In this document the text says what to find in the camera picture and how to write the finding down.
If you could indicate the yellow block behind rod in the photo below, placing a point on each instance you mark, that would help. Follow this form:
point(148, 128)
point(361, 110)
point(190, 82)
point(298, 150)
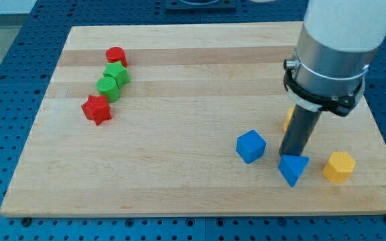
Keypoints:
point(288, 118)

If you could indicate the wooden board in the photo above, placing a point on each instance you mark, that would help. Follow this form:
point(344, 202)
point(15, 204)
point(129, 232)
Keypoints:
point(170, 147)

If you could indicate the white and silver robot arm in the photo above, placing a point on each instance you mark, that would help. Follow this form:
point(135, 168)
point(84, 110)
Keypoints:
point(337, 42)

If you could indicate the red star block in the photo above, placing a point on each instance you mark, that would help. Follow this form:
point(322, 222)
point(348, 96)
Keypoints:
point(97, 109)

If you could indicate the blue cube block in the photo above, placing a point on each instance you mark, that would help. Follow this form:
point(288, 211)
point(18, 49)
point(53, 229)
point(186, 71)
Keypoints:
point(251, 146)

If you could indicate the green star block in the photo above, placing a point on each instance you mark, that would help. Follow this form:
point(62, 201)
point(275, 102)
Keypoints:
point(117, 71)

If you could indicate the blue triangle block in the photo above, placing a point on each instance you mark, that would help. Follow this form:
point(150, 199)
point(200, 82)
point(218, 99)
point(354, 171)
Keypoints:
point(292, 167)

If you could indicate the red cylinder block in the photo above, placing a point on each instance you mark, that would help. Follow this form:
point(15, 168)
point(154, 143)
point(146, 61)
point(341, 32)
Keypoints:
point(115, 54)

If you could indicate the yellow hexagon block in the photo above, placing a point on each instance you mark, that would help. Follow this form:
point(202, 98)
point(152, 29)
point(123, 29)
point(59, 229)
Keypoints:
point(339, 167)

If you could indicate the green cylinder block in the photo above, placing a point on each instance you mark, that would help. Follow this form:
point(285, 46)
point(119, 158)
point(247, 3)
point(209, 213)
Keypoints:
point(107, 86)

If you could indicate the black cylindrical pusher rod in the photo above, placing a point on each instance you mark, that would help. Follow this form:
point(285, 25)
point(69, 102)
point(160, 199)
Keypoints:
point(298, 132)

